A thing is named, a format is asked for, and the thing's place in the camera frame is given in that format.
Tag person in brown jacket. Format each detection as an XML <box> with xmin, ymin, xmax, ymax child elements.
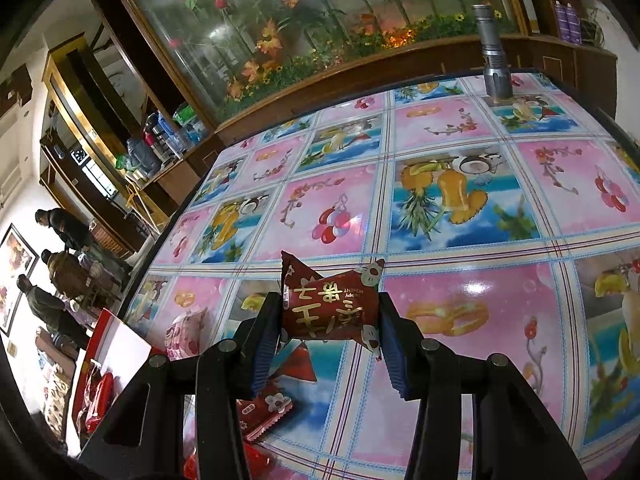
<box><xmin>41</xmin><ymin>249</ymin><xmax>107</xmax><ymax>308</ymax></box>

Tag pink bear snack packet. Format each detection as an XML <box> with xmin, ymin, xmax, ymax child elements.
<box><xmin>165</xmin><ymin>309</ymin><xmax>206</xmax><ymax>361</ymax></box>

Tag framed wall picture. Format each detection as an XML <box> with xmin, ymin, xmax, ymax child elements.
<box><xmin>0</xmin><ymin>223</ymin><xmax>39</xmax><ymax>336</ymax></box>

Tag silver flashlight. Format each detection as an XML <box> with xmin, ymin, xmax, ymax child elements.
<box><xmin>473</xmin><ymin>3</ymin><xmax>513</xmax><ymax>103</ymax></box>

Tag floral plastic tablecloth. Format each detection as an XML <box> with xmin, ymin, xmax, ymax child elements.
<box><xmin>124</xmin><ymin>73</ymin><xmax>639</xmax><ymax>479</ymax></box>

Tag red gift box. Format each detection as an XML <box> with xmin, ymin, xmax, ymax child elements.
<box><xmin>70</xmin><ymin>309</ymin><xmax>153</xmax><ymax>446</ymax></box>

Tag blue water jug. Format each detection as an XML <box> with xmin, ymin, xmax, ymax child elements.
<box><xmin>127</xmin><ymin>138</ymin><xmax>160</xmax><ymax>179</ymax></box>

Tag purple bottles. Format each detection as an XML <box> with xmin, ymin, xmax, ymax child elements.
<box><xmin>554</xmin><ymin>1</ymin><xmax>582</xmax><ymax>44</ymax></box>

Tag person in dark jacket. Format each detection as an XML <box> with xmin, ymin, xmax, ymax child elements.
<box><xmin>35</xmin><ymin>208</ymin><xmax>94</xmax><ymax>252</ymax></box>

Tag dark red flower snack packet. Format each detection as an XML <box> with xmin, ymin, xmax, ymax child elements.
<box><xmin>236</xmin><ymin>382</ymin><xmax>293</xmax><ymax>442</ymax></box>

